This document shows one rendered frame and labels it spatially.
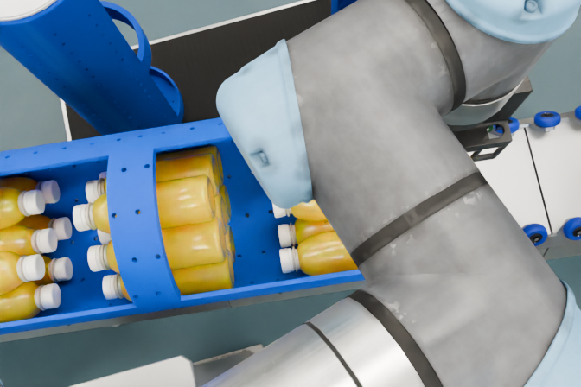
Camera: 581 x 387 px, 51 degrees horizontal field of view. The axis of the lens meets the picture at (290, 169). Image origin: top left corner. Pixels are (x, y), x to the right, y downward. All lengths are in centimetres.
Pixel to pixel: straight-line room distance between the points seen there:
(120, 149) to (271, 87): 64
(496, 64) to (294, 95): 10
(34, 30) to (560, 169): 103
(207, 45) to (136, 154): 128
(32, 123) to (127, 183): 155
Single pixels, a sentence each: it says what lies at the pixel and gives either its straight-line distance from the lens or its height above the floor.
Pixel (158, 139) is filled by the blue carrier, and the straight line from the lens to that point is 90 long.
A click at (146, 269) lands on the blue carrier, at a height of 120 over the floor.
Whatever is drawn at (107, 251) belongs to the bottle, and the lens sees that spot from 96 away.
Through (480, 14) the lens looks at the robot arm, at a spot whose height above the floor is 178.
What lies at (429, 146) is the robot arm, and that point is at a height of 177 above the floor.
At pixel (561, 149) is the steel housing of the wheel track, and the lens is 123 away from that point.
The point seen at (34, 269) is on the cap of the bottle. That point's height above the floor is 113.
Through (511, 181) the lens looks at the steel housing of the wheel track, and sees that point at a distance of 119.
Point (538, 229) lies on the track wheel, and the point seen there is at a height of 98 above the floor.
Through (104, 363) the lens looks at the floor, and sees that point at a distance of 215.
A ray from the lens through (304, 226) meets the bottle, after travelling 101.
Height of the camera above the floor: 203
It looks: 75 degrees down
